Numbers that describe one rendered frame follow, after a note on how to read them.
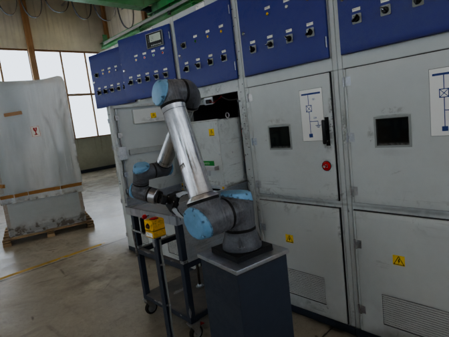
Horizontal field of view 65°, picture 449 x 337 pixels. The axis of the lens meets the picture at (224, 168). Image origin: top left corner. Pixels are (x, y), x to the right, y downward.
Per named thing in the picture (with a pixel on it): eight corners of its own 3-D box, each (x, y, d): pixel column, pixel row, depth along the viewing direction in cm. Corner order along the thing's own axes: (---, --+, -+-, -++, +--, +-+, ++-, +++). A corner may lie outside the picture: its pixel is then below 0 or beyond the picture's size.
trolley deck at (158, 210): (176, 226, 213) (175, 216, 212) (126, 214, 258) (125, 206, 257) (251, 198, 259) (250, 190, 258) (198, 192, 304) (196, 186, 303)
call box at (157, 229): (154, 239, 189) (151, 221, 188) (145, 237, 195) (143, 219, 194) (166, 235, 195) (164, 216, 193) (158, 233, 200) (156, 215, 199)
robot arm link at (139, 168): (147, 158, 206) (147, 178, 211) (129, 162, 199) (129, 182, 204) (156, 164, 200) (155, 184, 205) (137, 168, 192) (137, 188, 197)
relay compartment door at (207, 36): (234, 78, 243) (224, -6, 235) (178, 91, 288) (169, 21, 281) (239, 78, 246) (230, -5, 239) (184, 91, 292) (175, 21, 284)
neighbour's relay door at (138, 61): (174, 92, 292) (165, 23, 285) (123, 101, 328) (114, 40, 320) (179, 91, 297) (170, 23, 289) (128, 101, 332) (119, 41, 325)
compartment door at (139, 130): (122, 202, 277) (107, 106, 267) (193, 186, 310) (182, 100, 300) (125, 203, 271) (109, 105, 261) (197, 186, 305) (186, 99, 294)
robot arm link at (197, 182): (238, 228, 156) (187, 71, 164) (206, 240, 145) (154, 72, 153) (218, 233, 168) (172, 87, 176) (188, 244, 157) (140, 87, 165)
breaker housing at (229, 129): (225, 188, 249) (217, 118, 242) (182, 184, 285) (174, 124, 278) (270, 174, 283) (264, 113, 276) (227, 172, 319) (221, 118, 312)
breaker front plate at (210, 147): (224, 188, 248) (216, 120, 242) (182, 184, 283) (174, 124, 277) (225, 188, 249) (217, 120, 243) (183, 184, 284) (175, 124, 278)
